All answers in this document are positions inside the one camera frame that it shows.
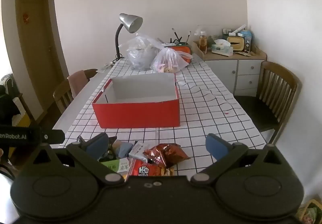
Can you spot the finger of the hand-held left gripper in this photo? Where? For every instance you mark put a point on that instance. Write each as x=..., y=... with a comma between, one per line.
x=52, y=136

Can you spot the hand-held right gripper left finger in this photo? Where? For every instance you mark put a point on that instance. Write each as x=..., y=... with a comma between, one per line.
x=96, y=147

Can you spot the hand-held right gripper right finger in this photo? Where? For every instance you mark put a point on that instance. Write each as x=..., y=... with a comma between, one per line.
x=217, y=148

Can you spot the black snack packet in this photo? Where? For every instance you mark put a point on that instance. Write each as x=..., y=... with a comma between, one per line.
x=112, y=149

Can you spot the green snack packet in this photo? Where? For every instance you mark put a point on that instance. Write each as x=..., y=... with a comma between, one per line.
x=115, y=165

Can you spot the white and blue snack packet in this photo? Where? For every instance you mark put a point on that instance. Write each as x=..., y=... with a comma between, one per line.
x=139, y=151

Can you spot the red snack packet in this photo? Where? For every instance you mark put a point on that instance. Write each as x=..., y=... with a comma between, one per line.
x=143, y=170

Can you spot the brown foil snack bag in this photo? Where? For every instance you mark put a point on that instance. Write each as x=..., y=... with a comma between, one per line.
x=166, y=154

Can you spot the red cardboard box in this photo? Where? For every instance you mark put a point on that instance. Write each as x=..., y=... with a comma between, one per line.
x=138, y=113

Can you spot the clear plastic bag with snacks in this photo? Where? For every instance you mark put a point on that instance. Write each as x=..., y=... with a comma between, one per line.
x=168, y=61

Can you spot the white checked tablecloth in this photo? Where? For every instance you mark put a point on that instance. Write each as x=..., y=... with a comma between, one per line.
x=213, y=118

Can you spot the wooden slatted chair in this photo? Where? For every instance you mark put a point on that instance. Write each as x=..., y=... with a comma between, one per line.
x=251, y=110

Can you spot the pink cloth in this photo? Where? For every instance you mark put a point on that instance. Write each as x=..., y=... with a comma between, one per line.
x=76, y=83

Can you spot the white sideboard cabinet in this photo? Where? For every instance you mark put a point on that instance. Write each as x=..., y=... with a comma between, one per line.
x=226, y=73

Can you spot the wooden door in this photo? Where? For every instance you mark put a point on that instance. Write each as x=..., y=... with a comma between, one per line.
x=32, y=50

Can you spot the green tissue box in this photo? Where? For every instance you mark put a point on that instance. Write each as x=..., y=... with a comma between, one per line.
x=222, y=49

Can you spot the wooden desk organizer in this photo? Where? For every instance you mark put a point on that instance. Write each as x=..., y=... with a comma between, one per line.
x=197, y=50

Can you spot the amber glass jar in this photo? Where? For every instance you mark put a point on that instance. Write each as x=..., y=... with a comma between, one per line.
x=203, y=42

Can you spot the yellow tissue holder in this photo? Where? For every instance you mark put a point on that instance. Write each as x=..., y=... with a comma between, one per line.
x=236, y=42

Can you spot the woven basket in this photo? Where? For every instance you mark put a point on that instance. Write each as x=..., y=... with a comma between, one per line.
x=310, y=212

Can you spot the silver desk lamp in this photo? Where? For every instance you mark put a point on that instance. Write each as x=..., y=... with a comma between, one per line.
x=129, y=22

